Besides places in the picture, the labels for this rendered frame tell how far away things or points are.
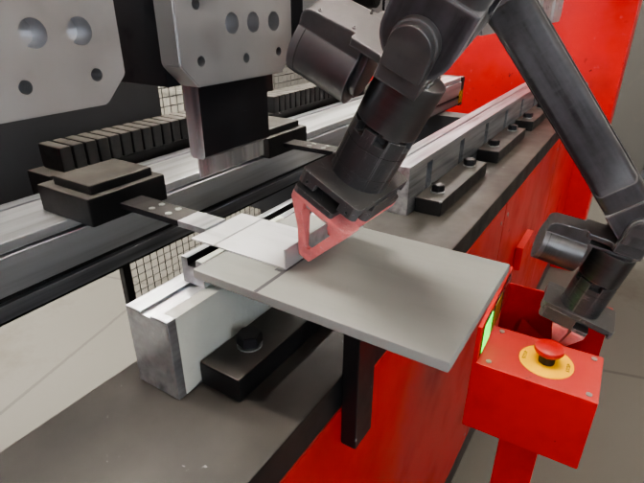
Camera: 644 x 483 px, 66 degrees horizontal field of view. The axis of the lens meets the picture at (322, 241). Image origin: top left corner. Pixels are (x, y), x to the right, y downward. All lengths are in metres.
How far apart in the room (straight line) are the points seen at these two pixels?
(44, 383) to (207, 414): 1.61
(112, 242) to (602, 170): 0.66
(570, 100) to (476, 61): 1.97
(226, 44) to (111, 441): 0.37
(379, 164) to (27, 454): 0.40
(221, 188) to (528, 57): 0.52
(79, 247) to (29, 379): 1.45
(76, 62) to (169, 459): 0.33
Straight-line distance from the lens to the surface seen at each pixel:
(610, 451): 1.86
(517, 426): 0.80
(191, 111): 0.50
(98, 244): 0.75
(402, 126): 0.41
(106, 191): 0.68
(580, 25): 2.55
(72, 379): 2.08
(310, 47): 0.42
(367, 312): 0.43
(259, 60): 0.49
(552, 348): 0.76
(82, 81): 0.37
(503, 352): 0.78
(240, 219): 0.60
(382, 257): 0.52
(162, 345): 0.51
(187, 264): 0.53
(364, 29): 0.41
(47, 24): 0.36
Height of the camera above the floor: 1.24
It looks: 26 degrees down
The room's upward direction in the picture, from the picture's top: straight up
